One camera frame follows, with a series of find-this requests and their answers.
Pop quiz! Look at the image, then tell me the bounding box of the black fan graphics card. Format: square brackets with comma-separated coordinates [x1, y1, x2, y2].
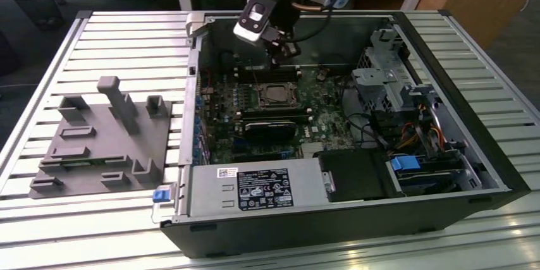
[243, 120, 301, 144]

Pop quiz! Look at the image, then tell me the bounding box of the silver finned heatsink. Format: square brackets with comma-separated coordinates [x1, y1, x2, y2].
[301, 142, 323, 159]

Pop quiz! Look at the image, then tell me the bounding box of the blue disk carrier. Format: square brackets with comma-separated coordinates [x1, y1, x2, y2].
[390, 154, 422, 175]

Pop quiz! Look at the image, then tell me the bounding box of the grey parts rack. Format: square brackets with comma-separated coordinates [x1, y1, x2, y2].
[27, 75, 175, 200]

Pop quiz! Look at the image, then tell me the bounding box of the silver green CPU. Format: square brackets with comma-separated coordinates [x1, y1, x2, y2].
[262, 85, 294, 102]

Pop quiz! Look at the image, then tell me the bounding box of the yellow orange wire bundle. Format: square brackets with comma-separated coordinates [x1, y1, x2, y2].
[399, 101, 447, 152]

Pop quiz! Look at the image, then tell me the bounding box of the green RAM stick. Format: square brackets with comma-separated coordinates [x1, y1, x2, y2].
[62, 160, 107, 168]

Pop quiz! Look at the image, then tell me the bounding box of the black open PC case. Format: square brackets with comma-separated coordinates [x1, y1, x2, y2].
[158, 9, 533, 259]

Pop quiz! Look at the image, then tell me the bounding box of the green motherboard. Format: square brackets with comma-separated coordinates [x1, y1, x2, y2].
[195, 66, 361, 167]

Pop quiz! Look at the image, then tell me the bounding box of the black hard disk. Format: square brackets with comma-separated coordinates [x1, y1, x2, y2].
[397, 164, 466, 190]

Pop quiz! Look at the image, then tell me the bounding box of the silver wire locking lever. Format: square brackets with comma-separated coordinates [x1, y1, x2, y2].
[250, 58, 262, 87]

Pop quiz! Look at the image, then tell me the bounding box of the silver power supply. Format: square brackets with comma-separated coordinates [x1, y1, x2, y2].
[186, 156, 337, 222]

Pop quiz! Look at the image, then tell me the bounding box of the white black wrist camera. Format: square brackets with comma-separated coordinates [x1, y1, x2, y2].
[233, 0, 283, 44]

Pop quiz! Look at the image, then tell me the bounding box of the black plastic shroud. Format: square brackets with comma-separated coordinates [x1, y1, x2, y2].
[314, 148, 407, 204]

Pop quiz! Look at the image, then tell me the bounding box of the CPU socket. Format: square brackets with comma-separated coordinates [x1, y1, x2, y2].
[251, 81, 303, 109]

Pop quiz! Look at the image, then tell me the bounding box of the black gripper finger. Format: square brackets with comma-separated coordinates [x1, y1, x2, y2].
[266, 45, 278, 70]
[275, 41, 303, 70]

